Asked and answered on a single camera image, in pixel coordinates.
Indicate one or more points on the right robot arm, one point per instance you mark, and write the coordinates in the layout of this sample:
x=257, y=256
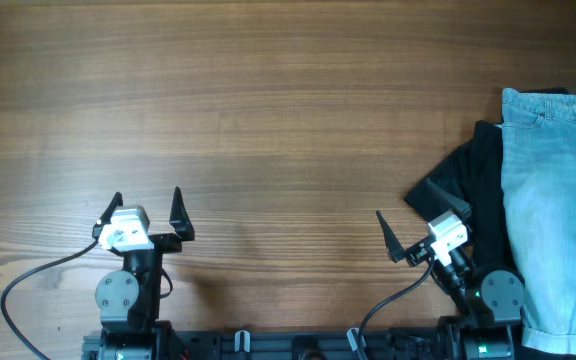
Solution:
x=489, y=299

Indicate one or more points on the right white rail clip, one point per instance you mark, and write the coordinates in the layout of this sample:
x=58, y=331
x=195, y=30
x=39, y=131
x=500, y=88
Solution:
x=355, y=341

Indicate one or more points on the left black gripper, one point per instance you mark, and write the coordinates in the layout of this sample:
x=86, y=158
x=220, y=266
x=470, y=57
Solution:
x=180, y=219

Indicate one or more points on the black shorts pile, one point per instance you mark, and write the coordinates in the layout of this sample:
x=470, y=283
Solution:
x=472, y=172

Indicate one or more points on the left white rail clip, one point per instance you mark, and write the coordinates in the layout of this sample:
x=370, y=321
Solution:
x=242, y=341

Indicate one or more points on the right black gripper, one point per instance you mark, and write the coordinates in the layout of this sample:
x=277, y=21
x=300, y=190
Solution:
x=412, y=256

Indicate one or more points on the white rail clip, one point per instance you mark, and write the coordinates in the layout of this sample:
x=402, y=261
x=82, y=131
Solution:
x=242, y=341
x=355, y=341

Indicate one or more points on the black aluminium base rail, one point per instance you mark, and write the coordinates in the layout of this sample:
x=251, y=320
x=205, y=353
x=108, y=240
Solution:
x=293, y=345

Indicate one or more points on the light blue denim shorts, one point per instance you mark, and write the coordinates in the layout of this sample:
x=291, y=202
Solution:
x=538, y=179

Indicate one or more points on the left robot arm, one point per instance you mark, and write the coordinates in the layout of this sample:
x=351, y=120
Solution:
x=129, y=298

